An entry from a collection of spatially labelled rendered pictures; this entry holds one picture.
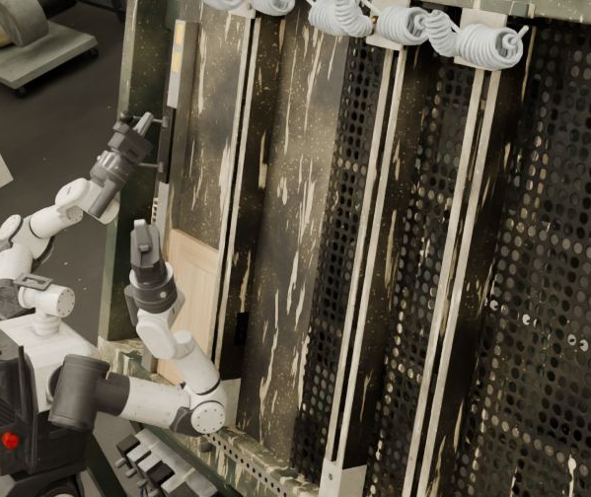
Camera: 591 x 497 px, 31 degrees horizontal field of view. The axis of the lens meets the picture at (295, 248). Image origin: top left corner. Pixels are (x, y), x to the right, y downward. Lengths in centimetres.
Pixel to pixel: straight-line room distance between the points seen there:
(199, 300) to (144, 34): 75
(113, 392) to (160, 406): 11
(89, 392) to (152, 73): 107
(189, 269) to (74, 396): 66
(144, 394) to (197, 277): 54
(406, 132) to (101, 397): 83
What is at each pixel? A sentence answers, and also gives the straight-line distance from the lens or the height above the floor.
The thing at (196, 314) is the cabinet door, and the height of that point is 108.
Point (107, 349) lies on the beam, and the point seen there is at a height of 89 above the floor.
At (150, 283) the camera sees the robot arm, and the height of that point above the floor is 151.
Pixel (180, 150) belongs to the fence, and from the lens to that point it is 283.
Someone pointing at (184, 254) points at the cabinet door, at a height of 120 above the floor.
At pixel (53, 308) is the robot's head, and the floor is 142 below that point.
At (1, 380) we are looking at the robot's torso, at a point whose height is 136.
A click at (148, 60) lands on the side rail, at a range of 302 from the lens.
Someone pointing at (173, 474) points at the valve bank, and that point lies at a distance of 289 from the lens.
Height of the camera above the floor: 261
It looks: 32 degrees down
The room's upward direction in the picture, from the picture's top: 20 degrees counter-clockwise
